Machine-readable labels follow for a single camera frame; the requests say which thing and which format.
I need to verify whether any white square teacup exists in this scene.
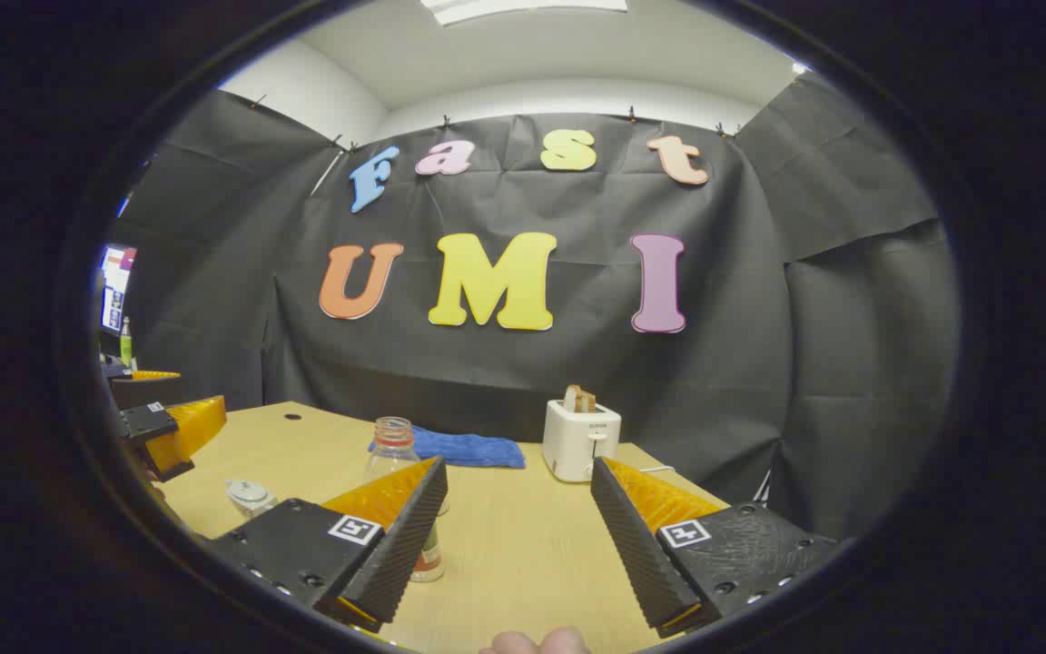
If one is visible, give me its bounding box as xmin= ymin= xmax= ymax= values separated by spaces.
xmin=225 ymin=486 xmax=280 ymax=520

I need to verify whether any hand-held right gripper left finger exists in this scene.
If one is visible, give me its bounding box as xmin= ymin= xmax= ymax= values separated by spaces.
xmin=205 ymin=456 xmax=449 ymax=634

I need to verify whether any clear plastic water bottle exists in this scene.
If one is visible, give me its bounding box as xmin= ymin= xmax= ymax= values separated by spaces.
xmin=364 ymin=416 xmax=449 ymax=583

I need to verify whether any blue towel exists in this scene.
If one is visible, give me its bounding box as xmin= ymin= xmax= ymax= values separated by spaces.
xmin=369 ymin=425 xmax=527 ymax=471

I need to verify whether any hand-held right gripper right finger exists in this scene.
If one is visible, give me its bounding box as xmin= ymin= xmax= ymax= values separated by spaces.
xmin=590 ymin=456 xmax=842 ymax=639

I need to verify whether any ceiling light panel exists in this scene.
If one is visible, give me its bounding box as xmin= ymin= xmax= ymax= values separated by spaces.
xmin=420 ymin=0 xmax=629 ymax=25

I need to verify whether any computer monitor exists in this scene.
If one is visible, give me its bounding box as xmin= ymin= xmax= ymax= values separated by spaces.
xmin=100 ymin=243 xmax=137 ymax=335

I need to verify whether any white toaster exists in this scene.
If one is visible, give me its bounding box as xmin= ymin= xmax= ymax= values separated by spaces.
xmin=542 ymin=400 xmax=623 ymax=483

